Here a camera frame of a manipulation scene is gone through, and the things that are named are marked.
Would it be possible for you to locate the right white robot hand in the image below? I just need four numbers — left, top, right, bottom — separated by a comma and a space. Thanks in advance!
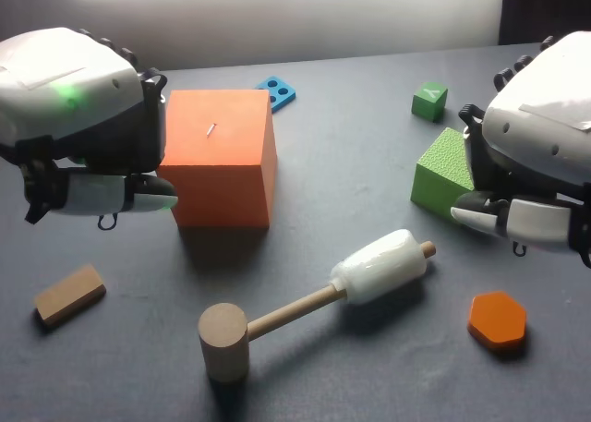
450, 30, 591, 269

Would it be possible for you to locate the small green letter cube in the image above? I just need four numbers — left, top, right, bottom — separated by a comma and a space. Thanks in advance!
411, 81, 449, 122

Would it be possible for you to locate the dark curtain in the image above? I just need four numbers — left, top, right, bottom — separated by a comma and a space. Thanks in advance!
498, 0, 591, 46

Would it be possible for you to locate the grey table cloth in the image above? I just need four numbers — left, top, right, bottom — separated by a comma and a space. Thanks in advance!
0, 38, 591, 422

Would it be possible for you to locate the large orange cube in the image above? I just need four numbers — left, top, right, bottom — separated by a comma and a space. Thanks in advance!
156, 89, 278, 230

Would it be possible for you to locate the blue square block with holes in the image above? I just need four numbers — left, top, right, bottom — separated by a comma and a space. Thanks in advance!
255, 76, 296, 114

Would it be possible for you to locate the orange hexagon block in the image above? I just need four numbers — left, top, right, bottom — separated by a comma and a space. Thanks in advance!
466, 291, 528, 349

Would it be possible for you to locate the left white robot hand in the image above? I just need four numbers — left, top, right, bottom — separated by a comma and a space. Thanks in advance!
0, 27, 179, 230

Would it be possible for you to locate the wooden mallet with white-wrapped handle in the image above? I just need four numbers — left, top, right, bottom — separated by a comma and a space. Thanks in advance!
198, 228, 437, 385

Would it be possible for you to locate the large green textured cube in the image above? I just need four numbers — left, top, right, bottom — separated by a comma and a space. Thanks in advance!
410, 127, 476, 222

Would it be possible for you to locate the tan wooden rectangular block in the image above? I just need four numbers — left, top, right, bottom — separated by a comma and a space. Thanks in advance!
32, 263, 107, 327

